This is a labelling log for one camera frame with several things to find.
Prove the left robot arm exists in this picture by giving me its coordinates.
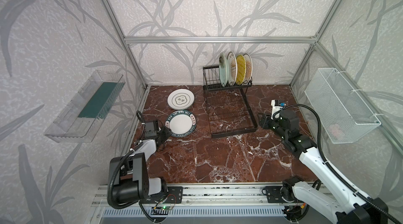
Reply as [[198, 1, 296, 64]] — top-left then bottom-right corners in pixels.
[[107, 111, 172, 209]]

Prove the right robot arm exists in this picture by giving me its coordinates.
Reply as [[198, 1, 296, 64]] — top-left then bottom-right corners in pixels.
[[259, 100, 399, 224]]

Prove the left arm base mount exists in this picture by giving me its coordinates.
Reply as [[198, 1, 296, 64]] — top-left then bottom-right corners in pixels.
[[140, 186, 184, 205]]

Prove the clear plastic wall bin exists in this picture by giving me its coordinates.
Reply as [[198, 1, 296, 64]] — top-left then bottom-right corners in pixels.
[[44, 70, 126, 143]]

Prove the aluminium front rail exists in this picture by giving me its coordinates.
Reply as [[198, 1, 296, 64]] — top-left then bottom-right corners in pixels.
[[90, 182, 360, 207]]

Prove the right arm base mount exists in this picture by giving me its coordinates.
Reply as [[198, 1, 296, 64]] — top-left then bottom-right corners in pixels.
[[261, 186, 296, 203]]

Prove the yellow green woven plate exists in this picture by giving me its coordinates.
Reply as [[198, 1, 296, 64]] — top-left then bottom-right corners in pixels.
[[236, 55, 246, 85]]

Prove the pink object in basket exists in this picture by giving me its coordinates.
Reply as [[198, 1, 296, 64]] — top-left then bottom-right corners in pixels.
[[329, 124, 343, 139]]

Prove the small white orange sunburst plate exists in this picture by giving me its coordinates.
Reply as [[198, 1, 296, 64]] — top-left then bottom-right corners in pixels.
[[243, 54, 253, 84]]

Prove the mint green flower plate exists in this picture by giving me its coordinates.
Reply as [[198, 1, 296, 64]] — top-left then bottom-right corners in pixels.
[[219, 53, 229, 87]]

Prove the white wire mesh basket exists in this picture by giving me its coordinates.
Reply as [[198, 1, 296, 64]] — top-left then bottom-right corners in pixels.
[[305, 68, 381, 144]]

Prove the aluminium cage frame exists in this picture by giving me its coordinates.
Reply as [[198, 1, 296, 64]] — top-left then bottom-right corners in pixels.
[[88, 0, 403, 155]]

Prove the white plate grey flower outline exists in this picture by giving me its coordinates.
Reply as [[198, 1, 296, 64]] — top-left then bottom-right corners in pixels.
[[167, 89, 195, 110]]

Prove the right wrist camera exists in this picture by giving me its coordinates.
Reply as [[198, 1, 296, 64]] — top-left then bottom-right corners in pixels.
[[271, 100, 286, 120]]

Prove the large white orange sunburst plate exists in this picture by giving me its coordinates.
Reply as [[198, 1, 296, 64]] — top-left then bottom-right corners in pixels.
[[227, 52, 238, 86]]

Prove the white plate green lettered rim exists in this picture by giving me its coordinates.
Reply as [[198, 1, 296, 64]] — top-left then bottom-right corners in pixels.
[[165, 110, 196, 138]]

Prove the black wire dish rack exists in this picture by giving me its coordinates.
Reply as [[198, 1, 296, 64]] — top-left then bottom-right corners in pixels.
[[203, 65, 258, 139]]

